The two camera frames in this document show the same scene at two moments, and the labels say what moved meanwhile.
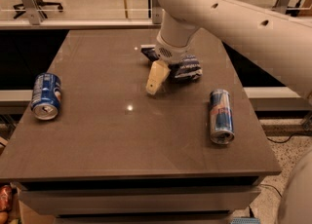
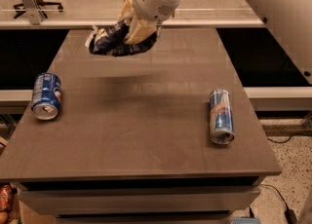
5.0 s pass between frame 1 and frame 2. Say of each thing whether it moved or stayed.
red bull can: stayed
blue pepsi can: stayed
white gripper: moved
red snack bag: stayed
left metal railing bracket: stayed
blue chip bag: moved
